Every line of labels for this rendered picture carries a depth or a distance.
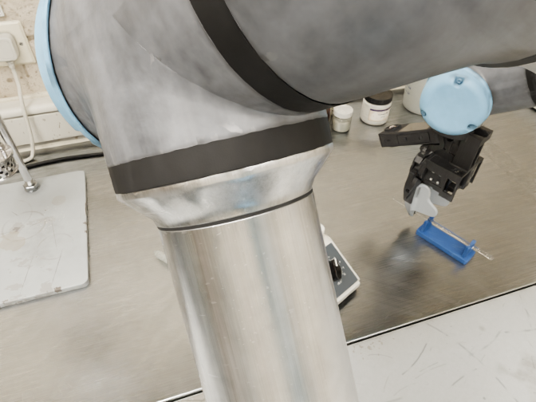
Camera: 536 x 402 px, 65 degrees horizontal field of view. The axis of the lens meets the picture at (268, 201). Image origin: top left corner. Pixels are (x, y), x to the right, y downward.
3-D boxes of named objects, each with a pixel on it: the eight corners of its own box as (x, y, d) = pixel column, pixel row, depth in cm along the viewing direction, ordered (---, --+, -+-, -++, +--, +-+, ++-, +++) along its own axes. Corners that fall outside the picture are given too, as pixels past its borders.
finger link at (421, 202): (424, 237, 74) (440, 199, 68) (396, 218, 77) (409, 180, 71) (434, 228, 75) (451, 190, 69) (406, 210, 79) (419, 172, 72)
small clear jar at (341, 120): (329, 122, 104) (332, 104, 100) (348, 122, 104) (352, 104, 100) (332, 133, 100) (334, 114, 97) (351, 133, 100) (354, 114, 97)
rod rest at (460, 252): (474, 255, 74) (482, 242, 72) (464, 266, 72) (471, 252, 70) (424, 224, 79) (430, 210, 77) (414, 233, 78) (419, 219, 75)
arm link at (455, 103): (517, 55, 40) (533, 18, 46) (404, 85, 47) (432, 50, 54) (533, 128, 43) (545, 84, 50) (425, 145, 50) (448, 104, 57)
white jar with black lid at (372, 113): (354, 114, 107) (359, 88, 102) (377, 108, 108) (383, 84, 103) (368, 128, 102) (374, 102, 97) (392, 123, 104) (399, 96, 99)
